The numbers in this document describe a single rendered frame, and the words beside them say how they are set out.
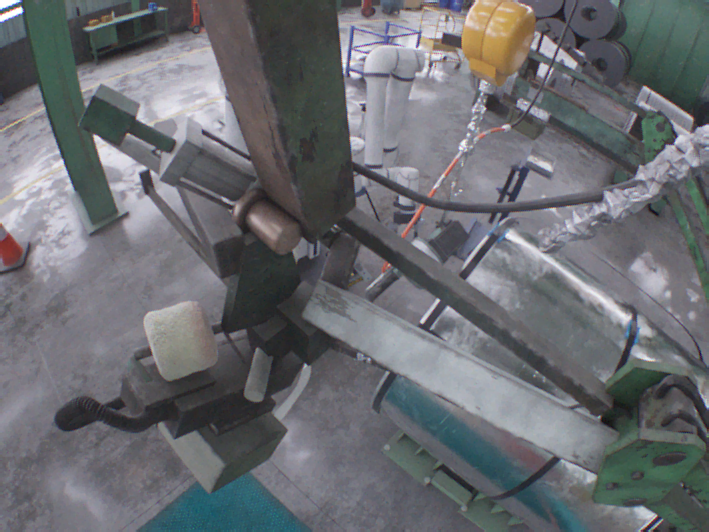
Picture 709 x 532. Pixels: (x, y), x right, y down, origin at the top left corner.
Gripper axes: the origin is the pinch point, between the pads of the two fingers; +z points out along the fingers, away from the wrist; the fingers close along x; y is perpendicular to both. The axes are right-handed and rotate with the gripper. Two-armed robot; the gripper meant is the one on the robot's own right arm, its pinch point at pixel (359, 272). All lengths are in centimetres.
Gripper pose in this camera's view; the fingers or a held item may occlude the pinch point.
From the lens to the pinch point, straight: 131.8
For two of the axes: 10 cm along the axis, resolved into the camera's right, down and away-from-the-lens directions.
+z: 6.0, 7.4, 3.0
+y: -7.5, 6.5, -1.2
